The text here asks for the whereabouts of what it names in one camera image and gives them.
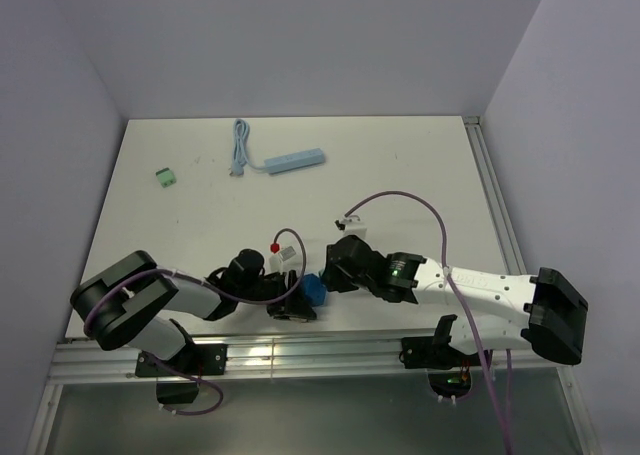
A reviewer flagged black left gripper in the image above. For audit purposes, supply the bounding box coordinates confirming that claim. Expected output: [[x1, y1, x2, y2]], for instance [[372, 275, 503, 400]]
[[237, 269, 316, 321]]

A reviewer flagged blue cube socket adapter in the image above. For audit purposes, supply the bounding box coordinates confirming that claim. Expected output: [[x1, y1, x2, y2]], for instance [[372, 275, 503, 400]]
[[302, 273, 327, 307]]

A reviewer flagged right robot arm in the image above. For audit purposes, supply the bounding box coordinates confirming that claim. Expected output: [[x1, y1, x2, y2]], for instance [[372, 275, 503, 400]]
[[321, 235, 588, 370]]

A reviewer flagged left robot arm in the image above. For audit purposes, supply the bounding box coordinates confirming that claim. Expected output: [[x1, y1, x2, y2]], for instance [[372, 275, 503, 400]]
[[70, 249, 317, 375]]

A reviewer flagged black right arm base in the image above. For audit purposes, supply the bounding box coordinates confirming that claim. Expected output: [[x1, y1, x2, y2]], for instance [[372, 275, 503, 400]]
[[398, 336, 481, 406]]

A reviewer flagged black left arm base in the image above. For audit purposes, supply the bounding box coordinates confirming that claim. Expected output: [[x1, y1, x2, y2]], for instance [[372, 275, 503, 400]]
[[134, 343, 228, 417]]

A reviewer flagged green plug adapter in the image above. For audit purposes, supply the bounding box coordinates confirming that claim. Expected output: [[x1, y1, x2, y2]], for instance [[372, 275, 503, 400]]
[[155, 167, 177, 188]]

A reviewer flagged light blue power strip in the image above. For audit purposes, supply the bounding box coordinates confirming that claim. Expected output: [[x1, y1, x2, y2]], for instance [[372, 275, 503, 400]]
[[264, 148, 326, 175]]

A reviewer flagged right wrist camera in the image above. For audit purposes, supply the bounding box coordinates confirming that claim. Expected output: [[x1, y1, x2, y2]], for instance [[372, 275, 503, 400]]
[[334, 214, 367, 241]]

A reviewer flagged aluminium front rail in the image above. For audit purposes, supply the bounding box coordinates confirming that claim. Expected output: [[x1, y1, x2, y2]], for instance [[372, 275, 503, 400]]
[[47, 332, 566, 384]]

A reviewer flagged aluminium side rail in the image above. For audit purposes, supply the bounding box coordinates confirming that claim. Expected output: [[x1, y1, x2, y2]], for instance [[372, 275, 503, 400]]
[[462, 116, 529, 275]]

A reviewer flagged light blue power cord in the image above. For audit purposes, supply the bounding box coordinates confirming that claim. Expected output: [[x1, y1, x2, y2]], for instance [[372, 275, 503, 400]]
[[228, 118, 267, 179]]

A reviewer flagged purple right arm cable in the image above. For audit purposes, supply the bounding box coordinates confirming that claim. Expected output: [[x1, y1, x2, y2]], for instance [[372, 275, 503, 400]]
[[343, 190, 516, 455]]

